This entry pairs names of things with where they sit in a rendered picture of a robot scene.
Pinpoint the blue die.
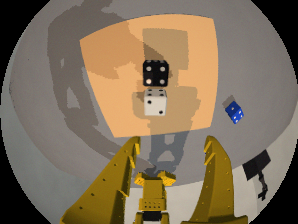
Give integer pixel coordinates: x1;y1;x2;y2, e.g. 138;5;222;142
225;101;244;124

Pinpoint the orange mat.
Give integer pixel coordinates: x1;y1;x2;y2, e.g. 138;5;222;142
80;14;218;137

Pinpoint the white die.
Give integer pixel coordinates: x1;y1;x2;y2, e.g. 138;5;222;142
144;89;167;116

